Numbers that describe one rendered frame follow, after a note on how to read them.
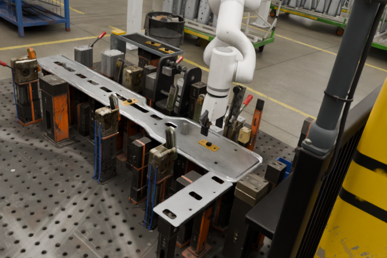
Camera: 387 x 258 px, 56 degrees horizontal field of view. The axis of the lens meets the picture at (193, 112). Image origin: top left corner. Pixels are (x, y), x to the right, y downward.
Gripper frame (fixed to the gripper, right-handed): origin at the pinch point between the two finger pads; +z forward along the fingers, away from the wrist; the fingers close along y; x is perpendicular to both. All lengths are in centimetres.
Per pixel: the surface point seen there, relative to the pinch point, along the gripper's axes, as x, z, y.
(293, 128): -49, 111, -230
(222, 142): 2.1, 7.8, -6.1
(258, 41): -197, 86, -396
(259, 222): 37.1, 4.3, 24.6
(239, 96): 0.3, -9.3, -15.6
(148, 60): -66, 0, -30
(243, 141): 8.7, 5.8, -10.6
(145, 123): -27.9, 7.6, 7.9
